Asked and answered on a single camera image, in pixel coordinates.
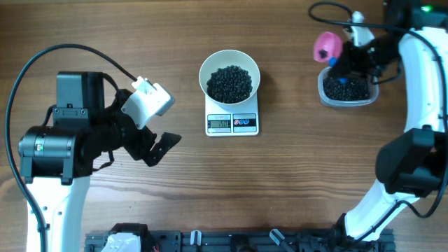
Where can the black beans in bowl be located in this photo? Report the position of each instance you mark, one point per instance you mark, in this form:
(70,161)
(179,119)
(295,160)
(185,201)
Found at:
(229,85)

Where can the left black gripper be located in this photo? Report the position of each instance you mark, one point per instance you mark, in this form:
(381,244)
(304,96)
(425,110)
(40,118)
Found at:
(141,148)

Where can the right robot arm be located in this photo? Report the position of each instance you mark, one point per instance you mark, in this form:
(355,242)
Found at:
(414,164)

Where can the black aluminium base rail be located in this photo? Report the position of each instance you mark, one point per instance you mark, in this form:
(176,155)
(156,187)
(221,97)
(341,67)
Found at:
(309,240)

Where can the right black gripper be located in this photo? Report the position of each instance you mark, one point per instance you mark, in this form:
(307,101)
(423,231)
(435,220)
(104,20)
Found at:
(347,63)

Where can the white bowl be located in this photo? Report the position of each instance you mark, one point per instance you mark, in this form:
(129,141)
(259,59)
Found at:
(224,58)

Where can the pink scoop blue handle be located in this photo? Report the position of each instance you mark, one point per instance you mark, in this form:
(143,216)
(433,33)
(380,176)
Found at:
(330,42)

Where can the white digital kitchen scale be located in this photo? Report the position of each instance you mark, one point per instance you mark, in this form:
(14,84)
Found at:
(232,120)

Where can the black beans in scoop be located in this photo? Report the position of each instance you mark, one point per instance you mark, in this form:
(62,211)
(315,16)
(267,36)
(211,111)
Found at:
(323,53)

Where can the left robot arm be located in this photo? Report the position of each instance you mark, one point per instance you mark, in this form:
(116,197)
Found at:
(57,157)

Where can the clear plastic container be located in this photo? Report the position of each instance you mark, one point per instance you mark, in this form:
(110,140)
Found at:
(374,93)

